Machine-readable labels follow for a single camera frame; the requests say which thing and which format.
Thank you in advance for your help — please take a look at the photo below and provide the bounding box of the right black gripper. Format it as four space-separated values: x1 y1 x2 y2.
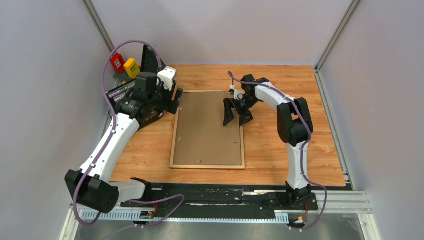
224 95 261 127

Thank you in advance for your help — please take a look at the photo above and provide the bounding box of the wooden picture frame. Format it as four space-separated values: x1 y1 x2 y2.
169 89 246 170

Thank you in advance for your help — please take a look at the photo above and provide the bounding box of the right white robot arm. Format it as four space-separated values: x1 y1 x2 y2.
223 72 314 209

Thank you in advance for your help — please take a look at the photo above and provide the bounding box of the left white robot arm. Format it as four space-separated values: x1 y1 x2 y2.
64 66 183 214

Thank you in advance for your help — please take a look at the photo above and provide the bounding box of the black open toy case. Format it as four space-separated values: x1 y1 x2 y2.
106 45 166 129

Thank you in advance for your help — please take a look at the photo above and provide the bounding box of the yellow toy house block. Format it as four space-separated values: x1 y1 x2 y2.
123 57 141 79

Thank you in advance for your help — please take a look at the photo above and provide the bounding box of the red toy house block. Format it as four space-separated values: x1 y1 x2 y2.
109 53 125 74

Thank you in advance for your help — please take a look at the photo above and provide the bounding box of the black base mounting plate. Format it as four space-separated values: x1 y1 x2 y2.
139 182 319 220

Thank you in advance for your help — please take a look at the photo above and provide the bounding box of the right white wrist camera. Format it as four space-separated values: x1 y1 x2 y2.
229 84 244 100

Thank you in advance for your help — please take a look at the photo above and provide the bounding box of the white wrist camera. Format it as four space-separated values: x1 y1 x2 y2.
157 66 177 91
229 84 244 100

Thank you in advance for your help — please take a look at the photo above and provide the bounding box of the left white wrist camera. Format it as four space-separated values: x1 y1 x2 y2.
157 66 177 91

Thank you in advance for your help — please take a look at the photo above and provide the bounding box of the aluminium rail frame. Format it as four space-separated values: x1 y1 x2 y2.
61 184 381 240

